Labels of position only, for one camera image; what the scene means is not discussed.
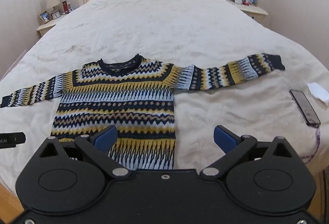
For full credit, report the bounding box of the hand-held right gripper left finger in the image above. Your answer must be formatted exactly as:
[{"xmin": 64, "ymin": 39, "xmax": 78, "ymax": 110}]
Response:
[{"xmin": 38, "ymin": 125, "xmax": 131, "ymax": 179}]

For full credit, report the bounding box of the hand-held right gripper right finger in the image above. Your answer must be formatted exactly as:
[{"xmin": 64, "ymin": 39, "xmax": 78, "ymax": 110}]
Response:
[{"xmin": 200, "ymin": 125, "xmax": 300, "ymax": 179}]

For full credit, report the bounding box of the striped knit sweater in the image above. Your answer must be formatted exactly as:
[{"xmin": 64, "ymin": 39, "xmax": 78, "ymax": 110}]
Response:
[{"xmin": 0, "ymin": 53, "xmax": 286, "ymax": 170}]

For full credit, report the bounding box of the black smartphone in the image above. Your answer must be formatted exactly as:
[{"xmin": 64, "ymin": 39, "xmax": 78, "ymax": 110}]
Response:
[{"xmin": 289, "ymin": 89, "xmax": 321, "ymax": 126}]

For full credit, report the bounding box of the white tissue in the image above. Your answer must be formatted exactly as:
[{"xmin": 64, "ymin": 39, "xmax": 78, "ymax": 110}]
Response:
[{"xmin": 307, "ymin": 82, "xmax": 329, "ymax": 106}]

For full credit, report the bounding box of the bed with cream bedspread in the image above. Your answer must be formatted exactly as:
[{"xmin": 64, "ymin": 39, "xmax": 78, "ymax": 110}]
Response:
[{"xmin": 0, "ymin": 0, "xmax": 329, "ymax": 190}]

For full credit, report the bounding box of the cream nightstand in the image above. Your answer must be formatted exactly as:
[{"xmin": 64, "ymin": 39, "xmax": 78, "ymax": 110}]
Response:
[
  {"xmin": 226, "ymin": 0, "xmax": 269, "ymax": 20},
  {"xmin": 36, "ymin": 10, "xmax": 78, "ymax": 39}
]

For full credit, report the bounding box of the cream table lamp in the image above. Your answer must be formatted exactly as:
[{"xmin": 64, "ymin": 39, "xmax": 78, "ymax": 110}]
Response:
[{"xmin": 46, "ymin": 0, "xmax": 61, "ymax": 15}]

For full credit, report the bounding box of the purple charging cable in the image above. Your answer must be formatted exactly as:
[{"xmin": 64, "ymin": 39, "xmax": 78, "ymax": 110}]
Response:
[{"xmin": 299, "ymin": 124, "xmax": 322, "ymax": 163}]

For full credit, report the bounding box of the wooden photo frame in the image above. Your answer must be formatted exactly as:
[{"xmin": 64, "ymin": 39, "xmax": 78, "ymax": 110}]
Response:
[{"xmin": 38, "ymin": 11, "xmax": 52, "ymax": 24}]

